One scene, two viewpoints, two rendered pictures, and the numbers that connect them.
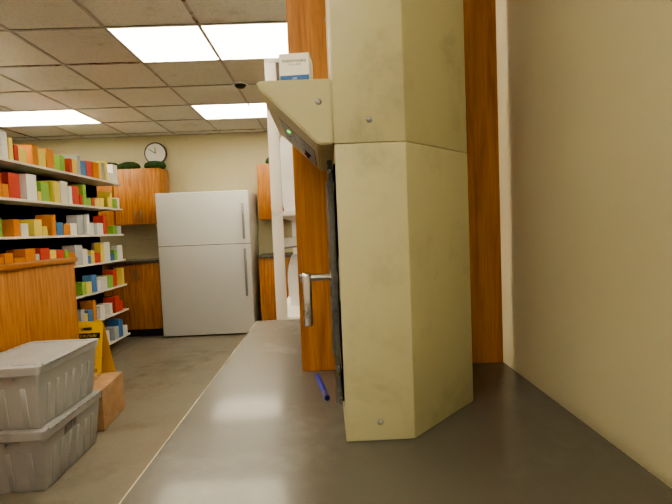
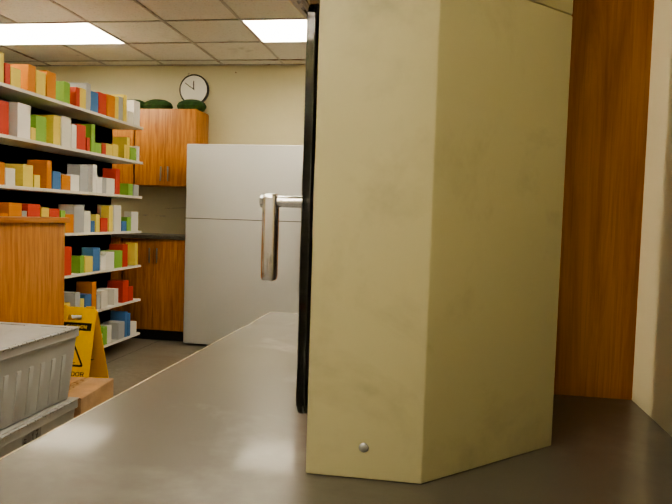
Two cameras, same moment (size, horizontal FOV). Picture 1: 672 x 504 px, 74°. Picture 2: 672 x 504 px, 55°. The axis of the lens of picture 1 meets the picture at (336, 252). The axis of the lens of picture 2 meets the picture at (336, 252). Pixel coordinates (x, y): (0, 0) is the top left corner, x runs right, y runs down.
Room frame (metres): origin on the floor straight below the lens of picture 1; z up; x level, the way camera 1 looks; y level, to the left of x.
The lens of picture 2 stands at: (0.10, -0.13, 1.18)
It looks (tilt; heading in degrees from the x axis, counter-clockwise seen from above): 3 degrees down; 10
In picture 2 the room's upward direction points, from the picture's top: 2 degrees clockwise
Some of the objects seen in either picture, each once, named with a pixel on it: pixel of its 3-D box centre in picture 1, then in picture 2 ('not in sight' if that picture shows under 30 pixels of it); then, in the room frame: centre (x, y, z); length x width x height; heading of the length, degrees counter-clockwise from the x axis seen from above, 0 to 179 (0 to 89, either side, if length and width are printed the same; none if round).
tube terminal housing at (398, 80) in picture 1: (400, 202); (451, 98); (0.86, -0.13, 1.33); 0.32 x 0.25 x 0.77; 1
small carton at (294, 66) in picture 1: (296, 76); not in sight; (0.78, 0.05, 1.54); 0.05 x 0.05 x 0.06; 86
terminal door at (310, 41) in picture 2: (333, 275); (332, 213); (0.86, 0.01, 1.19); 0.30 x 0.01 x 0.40; 1
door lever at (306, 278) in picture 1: (316, 297); (285, 235); (0.75, 0.04, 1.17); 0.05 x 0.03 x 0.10; 91
